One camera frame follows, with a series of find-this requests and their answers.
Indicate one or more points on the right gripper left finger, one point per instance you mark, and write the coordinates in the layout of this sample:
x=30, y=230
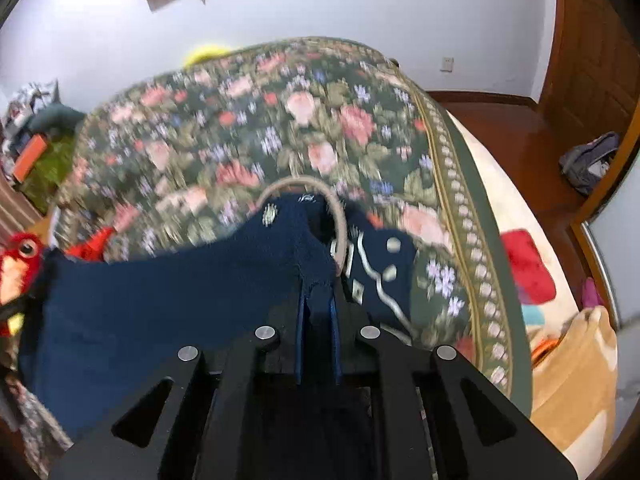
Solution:
x=188, y=420

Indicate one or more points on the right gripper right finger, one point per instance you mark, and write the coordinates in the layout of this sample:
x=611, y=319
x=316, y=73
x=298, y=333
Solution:
x=434, y=414

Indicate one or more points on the navy patterned hoodie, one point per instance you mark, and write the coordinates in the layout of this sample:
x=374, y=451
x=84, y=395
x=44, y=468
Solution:
x=102, y=327

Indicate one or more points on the tan fleece blanket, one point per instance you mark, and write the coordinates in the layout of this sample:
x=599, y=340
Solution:
x=574, y=386

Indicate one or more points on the pink slipper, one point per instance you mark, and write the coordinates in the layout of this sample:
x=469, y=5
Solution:
x=591, y=298

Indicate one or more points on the red plush toy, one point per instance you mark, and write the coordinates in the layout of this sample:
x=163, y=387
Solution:
x=21, y=263

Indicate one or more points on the floral quilt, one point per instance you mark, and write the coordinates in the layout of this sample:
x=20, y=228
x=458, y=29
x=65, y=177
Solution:
x=192, y=150

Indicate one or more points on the green patterned bag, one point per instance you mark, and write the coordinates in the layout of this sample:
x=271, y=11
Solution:
x=42, y=183

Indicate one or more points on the grey backpack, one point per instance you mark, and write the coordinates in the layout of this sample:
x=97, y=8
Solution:
x=585, y=165

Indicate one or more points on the orange box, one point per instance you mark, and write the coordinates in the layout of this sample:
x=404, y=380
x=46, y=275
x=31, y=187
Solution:
x=33, y=150

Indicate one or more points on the wooden door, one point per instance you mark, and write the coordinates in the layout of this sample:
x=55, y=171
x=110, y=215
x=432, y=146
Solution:
x=592, y=81

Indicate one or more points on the yellow hoop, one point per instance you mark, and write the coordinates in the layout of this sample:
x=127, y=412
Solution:
x=203, y=53

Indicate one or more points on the wall socket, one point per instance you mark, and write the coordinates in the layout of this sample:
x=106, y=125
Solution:
x=447, y=65

